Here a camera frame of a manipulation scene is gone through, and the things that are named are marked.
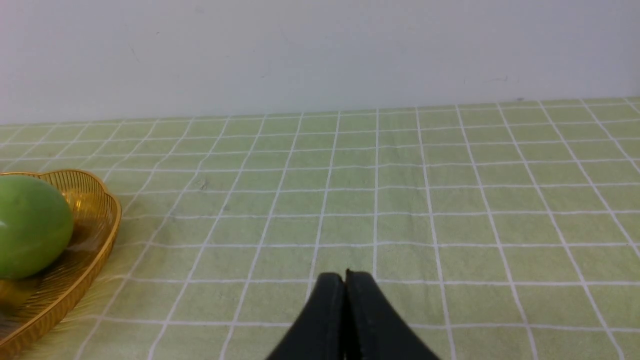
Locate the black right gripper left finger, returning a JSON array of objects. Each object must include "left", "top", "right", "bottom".
[{"left": 267, "top": 272, "right": 346, "bottom": 360}]

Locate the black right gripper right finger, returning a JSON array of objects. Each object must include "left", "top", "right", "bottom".
[{"left": 345, "top": 270, "right": 439, "bottom": 360}]

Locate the green checkered tablecloth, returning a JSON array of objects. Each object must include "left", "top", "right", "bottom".
[{"left": 1, "top": 96, "right": 640, "bottom": 360}]

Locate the green apple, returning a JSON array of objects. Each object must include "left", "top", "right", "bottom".
[{"left": 0, "top": 174, "right": 74, "bottom": 280}]

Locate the gold wire fruit basket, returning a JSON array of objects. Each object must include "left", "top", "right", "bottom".
[{"left": 0, "top": 170, "right": 122, "bottom": 360}]

